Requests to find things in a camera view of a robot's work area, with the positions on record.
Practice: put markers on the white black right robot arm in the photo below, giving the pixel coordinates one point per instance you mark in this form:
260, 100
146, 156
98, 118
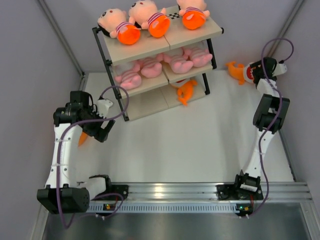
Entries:
268, 119

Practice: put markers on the beige black three-tier shelf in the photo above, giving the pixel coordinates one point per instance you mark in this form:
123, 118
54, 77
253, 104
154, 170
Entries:
158, 58

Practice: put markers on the aluminium mounting rail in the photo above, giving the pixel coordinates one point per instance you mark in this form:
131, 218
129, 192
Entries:
275, 191

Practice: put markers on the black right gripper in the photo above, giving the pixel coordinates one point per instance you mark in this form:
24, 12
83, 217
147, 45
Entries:
255, 64

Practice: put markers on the large boy doll plush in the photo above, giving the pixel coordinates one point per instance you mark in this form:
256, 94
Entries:
193, 12

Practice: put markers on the black-haired boy doll plush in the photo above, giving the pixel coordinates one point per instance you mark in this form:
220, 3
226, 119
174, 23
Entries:
113, 24

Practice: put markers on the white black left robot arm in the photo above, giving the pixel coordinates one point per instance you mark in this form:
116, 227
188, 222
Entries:
67, 130

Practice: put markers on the small boy doll plush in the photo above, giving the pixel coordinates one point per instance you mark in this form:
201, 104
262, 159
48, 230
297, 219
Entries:
146, 14

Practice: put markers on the white slotted cable duct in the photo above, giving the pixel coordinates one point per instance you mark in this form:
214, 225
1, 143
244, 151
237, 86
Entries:
177, 207

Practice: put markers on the pink striped plush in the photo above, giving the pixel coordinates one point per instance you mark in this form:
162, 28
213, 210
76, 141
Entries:
177, 61
199, 56
127, 75
150, 67

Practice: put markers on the orange shark plush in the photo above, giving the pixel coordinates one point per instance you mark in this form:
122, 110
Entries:
240, 72
83, 137
184, 89

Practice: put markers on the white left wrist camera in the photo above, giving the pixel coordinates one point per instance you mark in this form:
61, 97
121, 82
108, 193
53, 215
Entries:
103, 106

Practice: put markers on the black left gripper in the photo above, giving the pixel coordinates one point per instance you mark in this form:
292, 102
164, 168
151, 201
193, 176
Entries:
98, 133

